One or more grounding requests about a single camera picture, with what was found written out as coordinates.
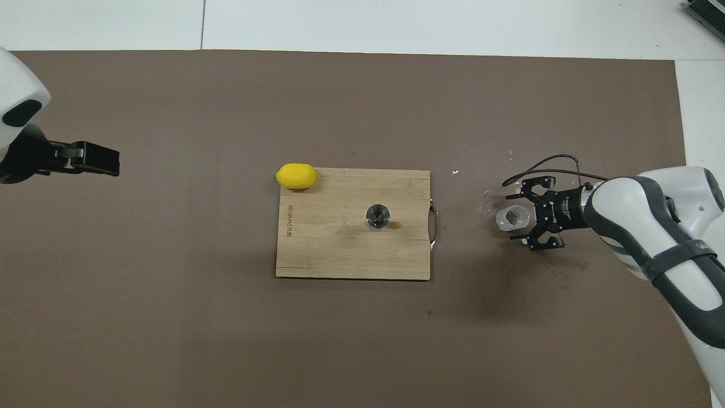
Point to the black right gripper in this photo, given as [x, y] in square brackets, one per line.
[569, 209]

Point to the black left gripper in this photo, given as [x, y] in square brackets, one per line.
[25, 156]

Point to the small clear glass cup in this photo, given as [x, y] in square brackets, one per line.
[511, 219]

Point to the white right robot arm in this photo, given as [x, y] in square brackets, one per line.
[651, 226]

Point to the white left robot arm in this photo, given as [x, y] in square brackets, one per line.
[17, 79]

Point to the brown table mat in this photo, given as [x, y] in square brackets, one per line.
[170, 317]

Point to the yellow lemon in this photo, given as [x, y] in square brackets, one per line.
[296, 176]

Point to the wooden cutting board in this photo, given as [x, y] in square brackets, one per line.
[328, 249]

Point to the grey ribbed device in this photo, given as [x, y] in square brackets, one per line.
[708, 14]

